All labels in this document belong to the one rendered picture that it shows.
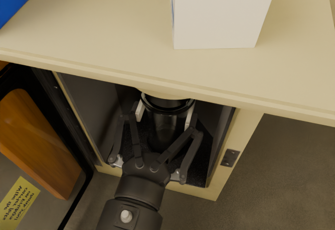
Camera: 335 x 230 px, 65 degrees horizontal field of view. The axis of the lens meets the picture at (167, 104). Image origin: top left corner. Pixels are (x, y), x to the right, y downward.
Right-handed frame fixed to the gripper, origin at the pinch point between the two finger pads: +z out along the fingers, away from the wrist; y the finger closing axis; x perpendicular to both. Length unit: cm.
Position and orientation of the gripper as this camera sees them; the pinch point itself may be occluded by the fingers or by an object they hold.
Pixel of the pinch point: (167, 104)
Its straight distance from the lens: 52.3
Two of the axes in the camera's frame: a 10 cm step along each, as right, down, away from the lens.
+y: -9.7, -2.0, 1.4
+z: 2.5, -7.9, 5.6
